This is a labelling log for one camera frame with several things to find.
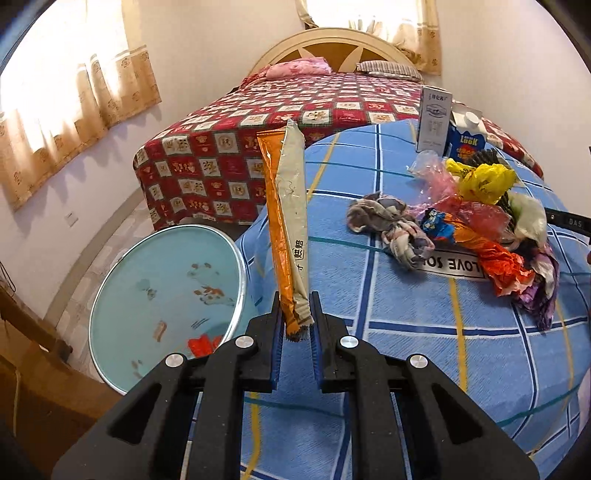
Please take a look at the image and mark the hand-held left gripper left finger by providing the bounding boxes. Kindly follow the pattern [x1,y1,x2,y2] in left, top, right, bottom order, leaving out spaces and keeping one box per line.
[51,292,283,480]

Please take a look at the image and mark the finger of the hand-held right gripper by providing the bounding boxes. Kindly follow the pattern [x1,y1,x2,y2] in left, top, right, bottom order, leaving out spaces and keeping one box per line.
[544,207,591,241]

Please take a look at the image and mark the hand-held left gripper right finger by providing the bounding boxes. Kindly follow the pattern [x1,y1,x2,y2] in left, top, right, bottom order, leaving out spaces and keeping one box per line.
[309,292,541,480]

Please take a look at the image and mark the purple plastic bag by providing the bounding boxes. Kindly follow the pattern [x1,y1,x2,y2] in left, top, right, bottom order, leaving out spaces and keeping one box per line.
[512,244,561,330]

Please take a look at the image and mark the orange foil wrapper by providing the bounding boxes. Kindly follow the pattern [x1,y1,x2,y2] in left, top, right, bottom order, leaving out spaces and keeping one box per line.
[452,222,536,298]

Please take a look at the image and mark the yellow plastic bag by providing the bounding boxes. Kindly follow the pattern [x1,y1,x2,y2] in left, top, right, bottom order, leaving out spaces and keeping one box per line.
[445,158,517,205]

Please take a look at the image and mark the blue snack wrapper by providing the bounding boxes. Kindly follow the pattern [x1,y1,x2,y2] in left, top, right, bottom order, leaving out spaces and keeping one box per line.
[420,208,462,241]

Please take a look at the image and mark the orange and silver snack wrapper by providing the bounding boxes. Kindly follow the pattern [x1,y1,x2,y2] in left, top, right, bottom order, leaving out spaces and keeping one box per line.
[256,119,311,342]

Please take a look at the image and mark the pink plastic bag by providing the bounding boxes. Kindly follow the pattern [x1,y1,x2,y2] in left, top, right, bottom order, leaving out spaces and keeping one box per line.
[406,150,511,243]

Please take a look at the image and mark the teal round waste bin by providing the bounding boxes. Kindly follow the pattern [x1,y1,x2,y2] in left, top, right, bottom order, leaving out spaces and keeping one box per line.
[88,224,252,395]

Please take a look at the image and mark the white plastic bag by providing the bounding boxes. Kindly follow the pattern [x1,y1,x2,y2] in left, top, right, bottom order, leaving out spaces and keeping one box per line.
[508,191,550,250]

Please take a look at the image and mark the red snack wrapper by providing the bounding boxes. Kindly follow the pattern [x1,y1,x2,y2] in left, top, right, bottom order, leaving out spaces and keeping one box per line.
[187,335,225,358]

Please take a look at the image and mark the blue plaid blanket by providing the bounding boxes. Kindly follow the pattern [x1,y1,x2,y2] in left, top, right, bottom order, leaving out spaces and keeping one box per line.
[233,119,591,480]

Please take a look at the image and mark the blue and white milk carton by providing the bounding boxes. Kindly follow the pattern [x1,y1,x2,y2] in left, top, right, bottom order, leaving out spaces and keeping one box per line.
[445,104,488,160]

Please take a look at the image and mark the crumpled grey patterned cloth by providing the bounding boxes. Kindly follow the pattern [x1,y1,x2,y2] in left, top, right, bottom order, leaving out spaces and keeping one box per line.
[381,219,437,271]
[346,191,408,234]

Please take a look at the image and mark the tall white box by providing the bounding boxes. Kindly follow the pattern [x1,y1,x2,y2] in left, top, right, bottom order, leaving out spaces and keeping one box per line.
[416,85,453,155]

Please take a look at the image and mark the red patterned bedspread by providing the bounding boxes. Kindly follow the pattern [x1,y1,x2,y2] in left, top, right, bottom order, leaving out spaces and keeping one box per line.
[133,71,546,229]

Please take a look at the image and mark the wooden furniture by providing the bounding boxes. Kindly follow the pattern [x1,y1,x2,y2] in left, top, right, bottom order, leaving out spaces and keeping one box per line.
[0,277,125,480]

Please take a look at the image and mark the striped pillow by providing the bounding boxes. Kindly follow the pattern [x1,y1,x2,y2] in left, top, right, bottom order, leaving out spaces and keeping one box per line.
[355,60,423,79]

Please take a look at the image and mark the narrow beige patterned curtain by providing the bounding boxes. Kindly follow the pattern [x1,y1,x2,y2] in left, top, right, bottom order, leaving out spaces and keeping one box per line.
[295,0,441,77]

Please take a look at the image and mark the pink pillow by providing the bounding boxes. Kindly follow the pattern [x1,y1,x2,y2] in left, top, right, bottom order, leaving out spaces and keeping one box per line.
[265,58,333,80]

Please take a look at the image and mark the cream wooden headboard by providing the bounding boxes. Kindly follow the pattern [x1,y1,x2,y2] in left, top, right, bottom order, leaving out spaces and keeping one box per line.
[247,28,428,81]

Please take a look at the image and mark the wide beige patterned curtain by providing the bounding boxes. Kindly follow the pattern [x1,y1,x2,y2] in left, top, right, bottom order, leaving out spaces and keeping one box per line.
[0,0,162,210]

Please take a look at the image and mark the pale yellow cable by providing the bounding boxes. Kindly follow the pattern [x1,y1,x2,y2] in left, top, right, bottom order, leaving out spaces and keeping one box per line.
[11,364,24,425]

